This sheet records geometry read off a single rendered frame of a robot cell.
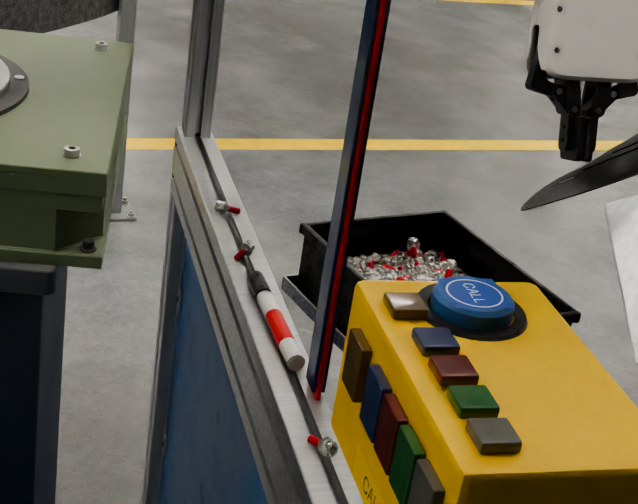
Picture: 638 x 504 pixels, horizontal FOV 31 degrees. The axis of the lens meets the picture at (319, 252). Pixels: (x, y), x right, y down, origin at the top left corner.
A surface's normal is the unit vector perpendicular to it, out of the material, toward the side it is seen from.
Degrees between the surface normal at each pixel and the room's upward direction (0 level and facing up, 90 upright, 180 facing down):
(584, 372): 0
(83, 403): 0
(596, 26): 73
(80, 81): 1
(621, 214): 55
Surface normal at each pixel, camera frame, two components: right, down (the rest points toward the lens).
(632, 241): -0.45, -0.30
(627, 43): 0.29, 0.16
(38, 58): 0.14, -0.89
